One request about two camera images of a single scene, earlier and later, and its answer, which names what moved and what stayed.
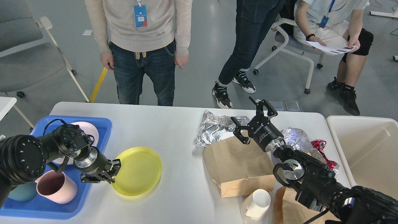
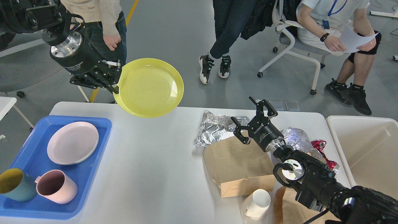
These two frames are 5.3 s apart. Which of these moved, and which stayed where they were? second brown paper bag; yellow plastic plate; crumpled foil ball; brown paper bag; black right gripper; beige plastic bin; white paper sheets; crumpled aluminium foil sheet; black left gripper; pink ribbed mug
Moved: yellow plastic plate; black left gripper; white paper sheets
Stayed: pink ribbed mug; crumpled foil ball; beige plastic bin; crumpled aluminium foil sheet; black right gripper; second brown paper bag; brown paper bag
